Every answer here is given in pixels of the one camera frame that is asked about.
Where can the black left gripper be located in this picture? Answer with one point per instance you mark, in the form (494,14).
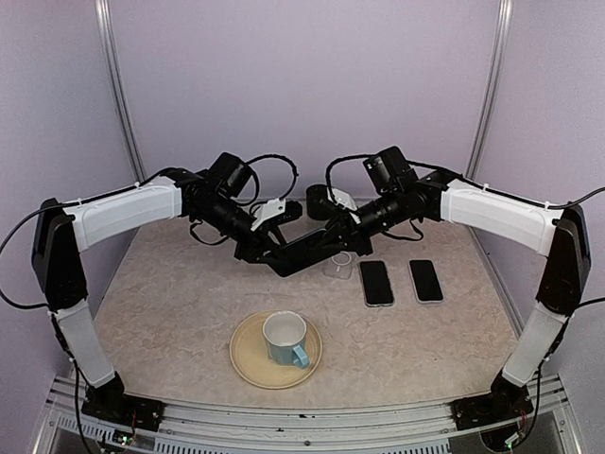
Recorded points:
(259,242)

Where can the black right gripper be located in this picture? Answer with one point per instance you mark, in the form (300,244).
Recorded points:
(346,233)

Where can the teal smartphone face down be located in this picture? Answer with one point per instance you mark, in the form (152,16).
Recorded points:
(309,249)

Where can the black smartphone with teal edge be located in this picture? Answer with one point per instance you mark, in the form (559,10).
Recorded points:
(426,280)

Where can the lilac phone case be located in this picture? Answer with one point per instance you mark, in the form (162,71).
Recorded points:
(427,302)

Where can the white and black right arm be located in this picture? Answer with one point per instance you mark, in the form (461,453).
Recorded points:
(556,232)

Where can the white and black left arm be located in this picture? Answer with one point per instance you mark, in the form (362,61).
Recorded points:
(65,230)

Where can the dark green cup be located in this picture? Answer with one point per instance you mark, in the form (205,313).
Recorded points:
(317,205)

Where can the blue mug with white inside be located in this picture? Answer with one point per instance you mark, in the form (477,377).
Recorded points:
(285,335)

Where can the beige round plate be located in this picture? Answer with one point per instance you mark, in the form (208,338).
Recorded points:
(249,355)

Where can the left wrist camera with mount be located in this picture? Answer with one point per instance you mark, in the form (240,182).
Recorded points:
(278,211)

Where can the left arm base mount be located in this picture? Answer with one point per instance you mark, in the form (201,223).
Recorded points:
(109,403)

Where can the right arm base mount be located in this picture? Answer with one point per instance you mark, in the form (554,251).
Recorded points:
(504,401)

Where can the right aluminium frame post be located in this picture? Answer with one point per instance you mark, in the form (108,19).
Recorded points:
(500,42)

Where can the aluminium frame post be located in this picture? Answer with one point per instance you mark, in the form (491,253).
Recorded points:
(500,42)
(103,15)

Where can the front aluminium rail base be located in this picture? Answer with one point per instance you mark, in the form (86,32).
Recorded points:
(433,426)

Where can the left aluminium frame post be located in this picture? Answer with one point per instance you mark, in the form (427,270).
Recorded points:
(103,15)

